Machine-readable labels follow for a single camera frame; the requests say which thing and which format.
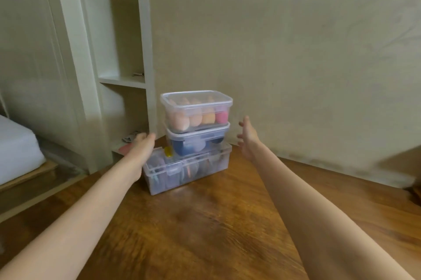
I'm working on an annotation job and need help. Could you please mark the white shelf unit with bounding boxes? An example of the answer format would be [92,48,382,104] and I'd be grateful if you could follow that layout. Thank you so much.
[49,0,157,172]

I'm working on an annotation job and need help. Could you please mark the clear divided organizer box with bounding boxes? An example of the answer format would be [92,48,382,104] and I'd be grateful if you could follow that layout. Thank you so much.
[142,142,233,196]

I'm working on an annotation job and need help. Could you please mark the small clear plastic box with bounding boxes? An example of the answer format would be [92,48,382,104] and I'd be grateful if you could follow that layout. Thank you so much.
[164,122,231,158]

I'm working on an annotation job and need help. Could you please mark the white mattress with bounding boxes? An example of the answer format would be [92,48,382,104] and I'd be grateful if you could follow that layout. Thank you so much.
[0,113,46,185]

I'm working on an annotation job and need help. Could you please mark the crumpled printed paper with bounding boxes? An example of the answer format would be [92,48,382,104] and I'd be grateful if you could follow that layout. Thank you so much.
[121,131,142,144]

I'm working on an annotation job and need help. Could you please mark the group of beige pink sponges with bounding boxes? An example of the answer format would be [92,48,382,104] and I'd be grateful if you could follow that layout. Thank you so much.
[168,97,218,133]

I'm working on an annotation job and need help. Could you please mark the large clear plastic container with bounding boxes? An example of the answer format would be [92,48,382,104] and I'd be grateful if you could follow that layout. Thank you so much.
[160,90,233,134]

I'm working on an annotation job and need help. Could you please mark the group of blue green sponges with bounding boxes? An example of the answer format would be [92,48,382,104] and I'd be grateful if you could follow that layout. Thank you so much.
[171,136,224,157]

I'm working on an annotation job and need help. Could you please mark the person's right forearm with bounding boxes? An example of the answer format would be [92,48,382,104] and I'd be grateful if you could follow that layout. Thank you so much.
[250,141,415,280]

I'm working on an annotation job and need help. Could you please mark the person's left forearm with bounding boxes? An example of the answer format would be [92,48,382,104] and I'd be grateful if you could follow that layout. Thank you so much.
[0,153,147,280]

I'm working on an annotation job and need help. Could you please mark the puffs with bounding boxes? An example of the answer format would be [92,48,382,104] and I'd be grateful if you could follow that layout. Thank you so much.
[148,151,228,188]

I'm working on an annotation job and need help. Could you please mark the wooden bed base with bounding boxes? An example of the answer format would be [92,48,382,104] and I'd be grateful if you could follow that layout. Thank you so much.
[0,161,60,191]

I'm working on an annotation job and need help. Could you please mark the person's left hand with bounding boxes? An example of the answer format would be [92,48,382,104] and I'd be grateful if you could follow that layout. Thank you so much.
[130,132,157,162]

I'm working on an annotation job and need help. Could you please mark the person's right hand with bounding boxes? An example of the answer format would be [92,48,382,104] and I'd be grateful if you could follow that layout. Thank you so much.
[236,115,260,162]

